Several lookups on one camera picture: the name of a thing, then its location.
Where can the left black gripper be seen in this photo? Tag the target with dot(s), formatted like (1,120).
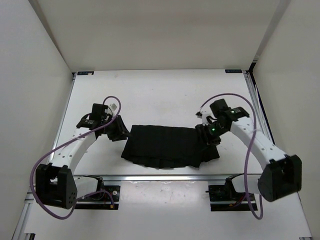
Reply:
(121,131)

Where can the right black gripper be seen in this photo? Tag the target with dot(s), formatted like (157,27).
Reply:
(202,129)

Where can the black skirt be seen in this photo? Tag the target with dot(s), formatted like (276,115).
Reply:
(167,147)

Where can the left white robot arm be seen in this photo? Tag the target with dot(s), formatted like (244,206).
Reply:
(55,184)

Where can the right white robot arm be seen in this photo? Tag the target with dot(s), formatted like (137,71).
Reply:
(281,174)

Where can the white front cover panel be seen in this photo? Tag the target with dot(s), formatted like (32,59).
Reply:
(176,210)

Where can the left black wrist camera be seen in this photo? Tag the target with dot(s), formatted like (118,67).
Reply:
(100,115)

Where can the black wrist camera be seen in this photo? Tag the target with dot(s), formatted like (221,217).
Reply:
(100,115)
(219,109)

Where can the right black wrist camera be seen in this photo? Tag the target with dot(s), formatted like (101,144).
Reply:
(219,109)

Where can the front aluminium rail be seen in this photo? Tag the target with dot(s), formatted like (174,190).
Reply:
(166,177)

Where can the right aluminium frame rail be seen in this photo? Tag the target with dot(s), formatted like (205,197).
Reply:
(258,108)

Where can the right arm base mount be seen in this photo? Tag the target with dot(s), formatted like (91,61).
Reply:
(224,198)

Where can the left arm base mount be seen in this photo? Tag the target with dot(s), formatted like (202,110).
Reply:
(107,199)

